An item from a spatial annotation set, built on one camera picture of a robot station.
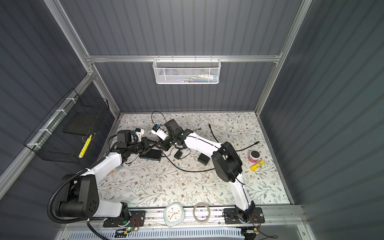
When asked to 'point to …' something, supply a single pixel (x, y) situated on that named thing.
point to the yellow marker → (254, 166)
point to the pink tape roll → (254, 156)
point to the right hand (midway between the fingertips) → (159, 145)
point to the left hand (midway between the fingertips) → (157, 143)
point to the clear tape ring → (194, 209)
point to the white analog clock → (173, 213)
